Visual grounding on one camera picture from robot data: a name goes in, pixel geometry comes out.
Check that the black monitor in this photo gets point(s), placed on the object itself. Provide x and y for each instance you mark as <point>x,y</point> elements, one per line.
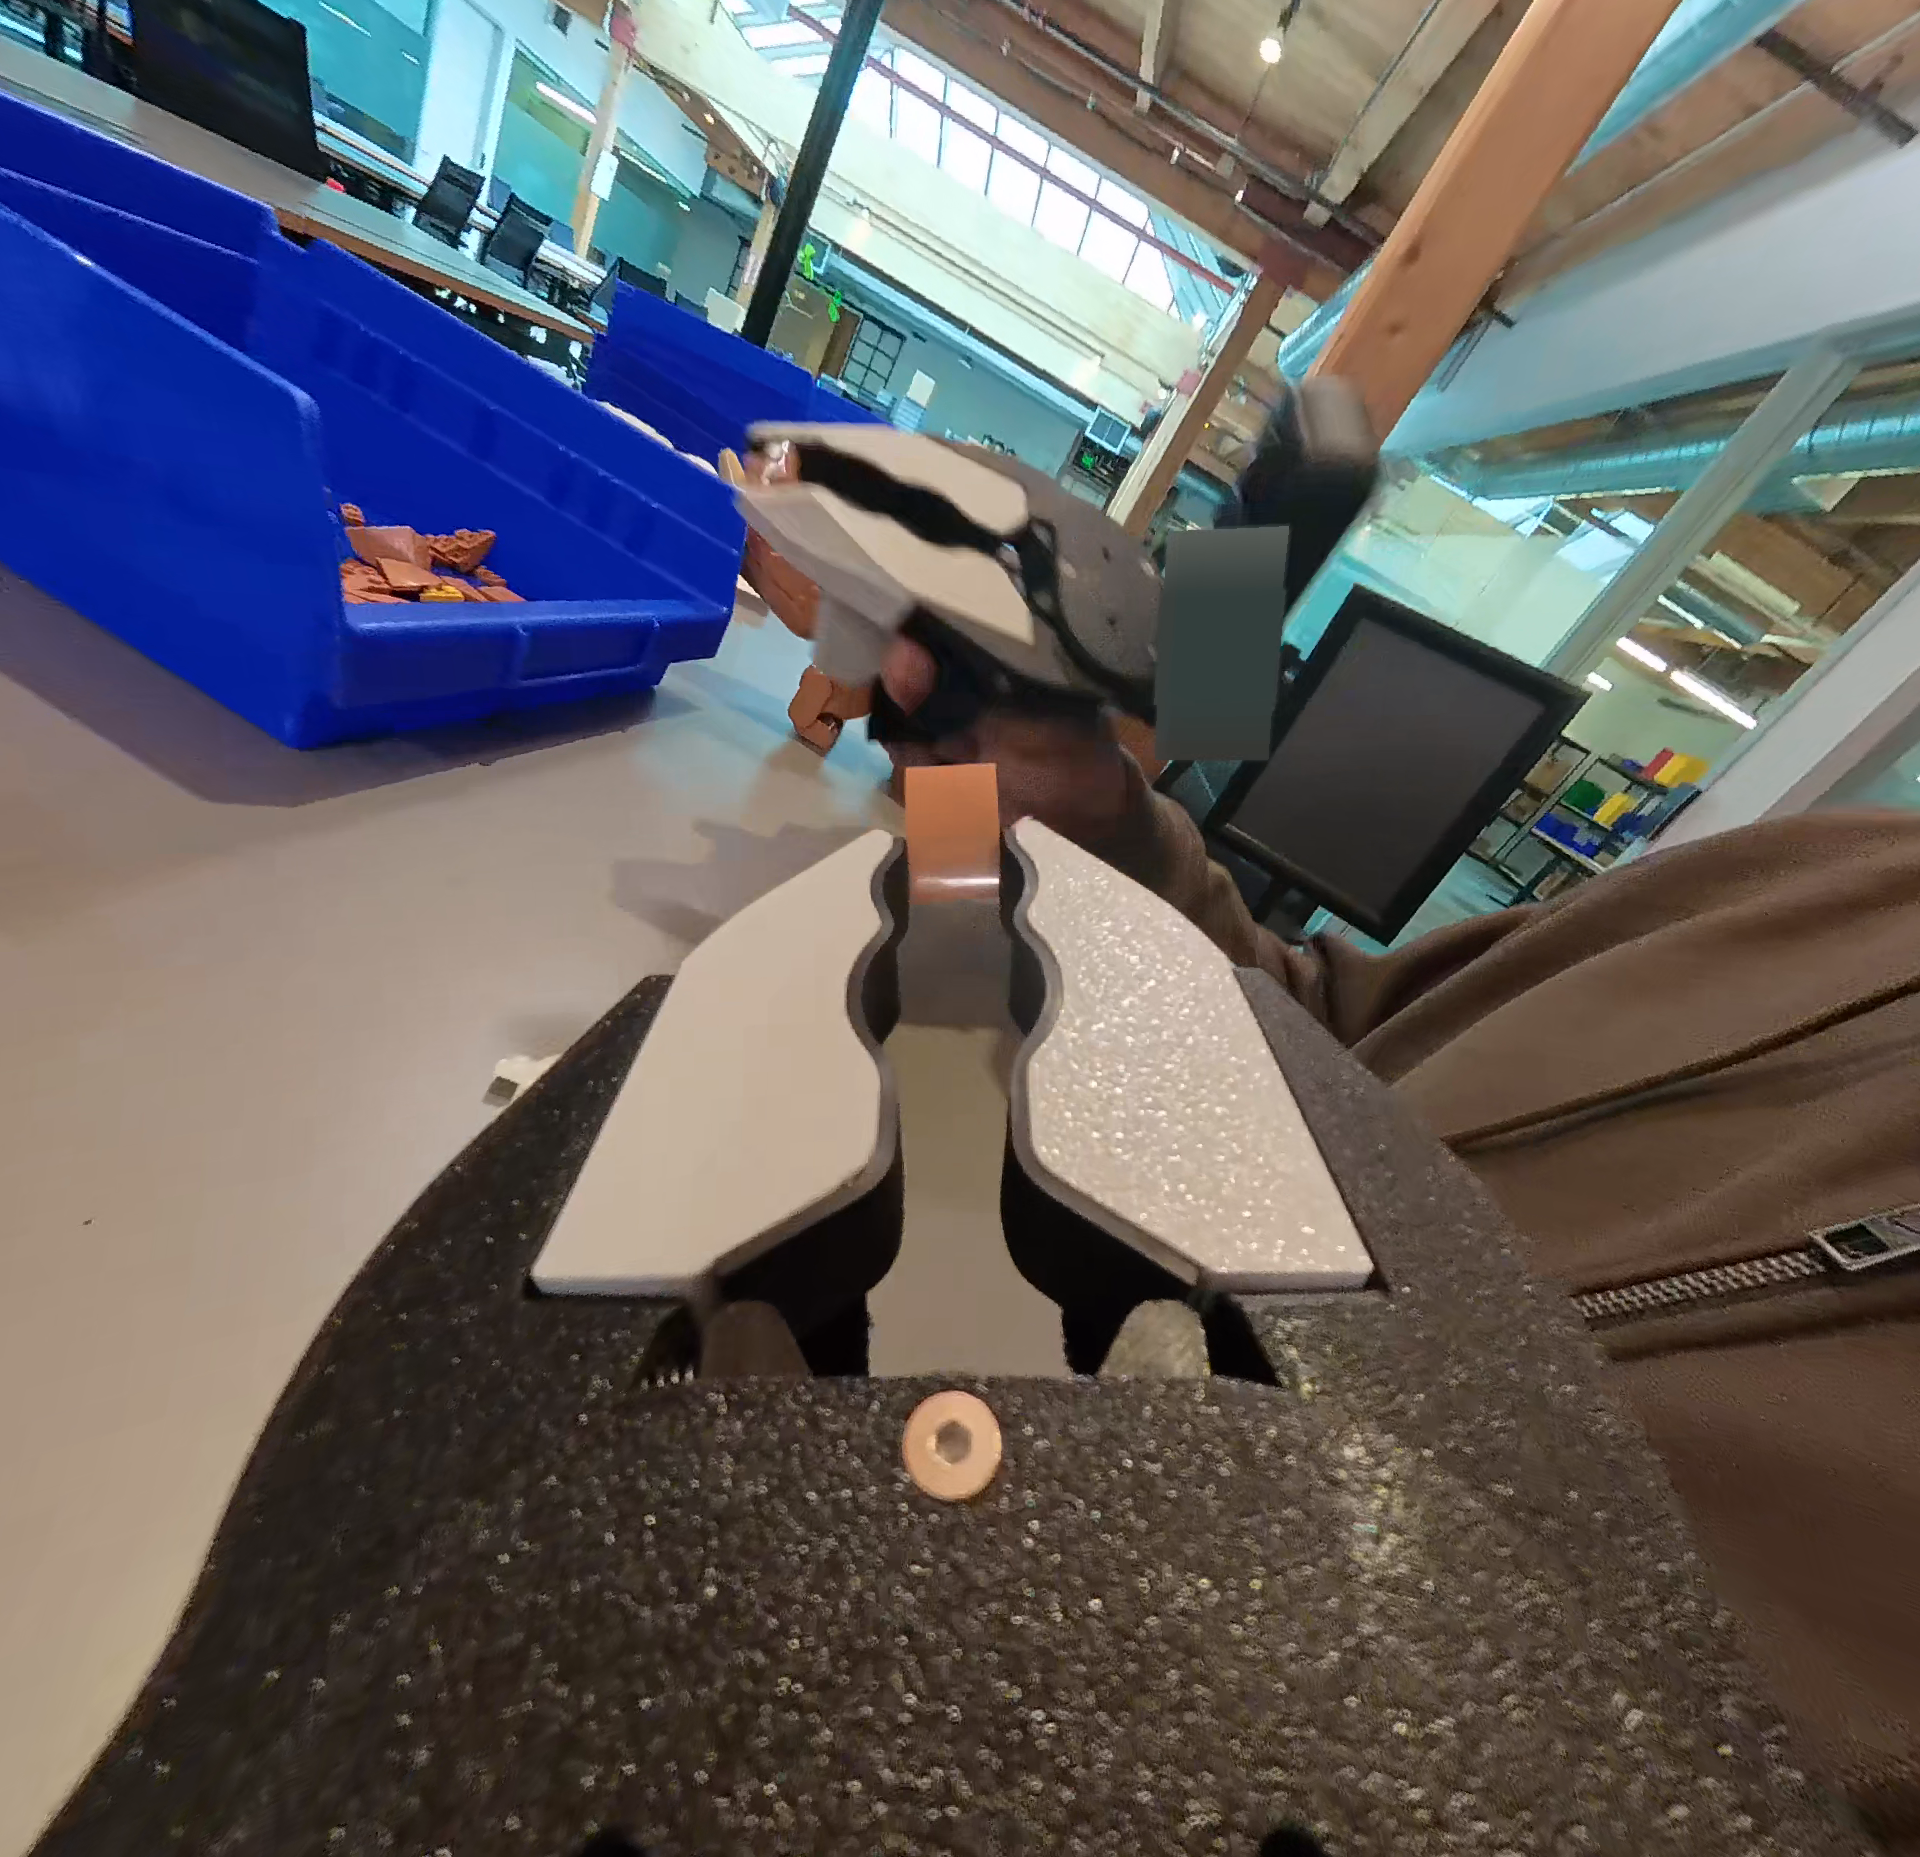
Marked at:
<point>1396,764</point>

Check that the small white brick piece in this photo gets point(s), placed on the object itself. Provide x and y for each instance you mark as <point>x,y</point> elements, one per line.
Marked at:
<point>517,1077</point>

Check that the blue plastic bin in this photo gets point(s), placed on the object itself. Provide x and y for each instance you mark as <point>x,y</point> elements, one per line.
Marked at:
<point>180,449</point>

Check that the stack of blue bins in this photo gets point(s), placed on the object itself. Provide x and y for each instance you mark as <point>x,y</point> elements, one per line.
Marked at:
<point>720,384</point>

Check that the brown smooth tile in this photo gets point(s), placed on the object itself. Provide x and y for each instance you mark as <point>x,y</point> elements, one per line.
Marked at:
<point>953,840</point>

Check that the black office chair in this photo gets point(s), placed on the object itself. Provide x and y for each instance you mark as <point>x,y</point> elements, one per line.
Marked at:
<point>216,53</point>

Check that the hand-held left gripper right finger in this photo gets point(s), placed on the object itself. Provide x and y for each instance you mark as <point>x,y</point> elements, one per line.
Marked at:
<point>1171,1124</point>

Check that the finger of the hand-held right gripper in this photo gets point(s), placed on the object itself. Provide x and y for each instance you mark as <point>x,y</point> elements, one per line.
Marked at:
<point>900,474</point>
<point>947,583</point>

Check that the pile of brown bricks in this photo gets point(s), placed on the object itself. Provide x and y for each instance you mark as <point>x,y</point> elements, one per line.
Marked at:
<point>421,560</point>

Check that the wooden post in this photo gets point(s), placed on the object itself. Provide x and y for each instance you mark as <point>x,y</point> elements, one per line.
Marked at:
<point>1470,178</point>

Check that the colourful storage shelf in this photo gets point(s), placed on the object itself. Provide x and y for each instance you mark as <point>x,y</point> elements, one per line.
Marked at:
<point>1607,809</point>

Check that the person's right forearm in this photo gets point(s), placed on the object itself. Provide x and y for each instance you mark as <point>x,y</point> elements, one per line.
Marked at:
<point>1261,899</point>

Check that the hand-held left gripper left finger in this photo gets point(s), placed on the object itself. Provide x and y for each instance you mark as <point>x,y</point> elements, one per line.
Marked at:
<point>737,1124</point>

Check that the tan brick animal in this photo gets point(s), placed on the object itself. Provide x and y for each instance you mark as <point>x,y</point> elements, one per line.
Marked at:
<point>796,613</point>

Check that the black pole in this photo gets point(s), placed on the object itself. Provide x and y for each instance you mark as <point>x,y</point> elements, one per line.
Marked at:
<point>817,132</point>

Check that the wooden background table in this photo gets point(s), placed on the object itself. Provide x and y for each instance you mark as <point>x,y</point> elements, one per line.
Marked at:
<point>421,263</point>

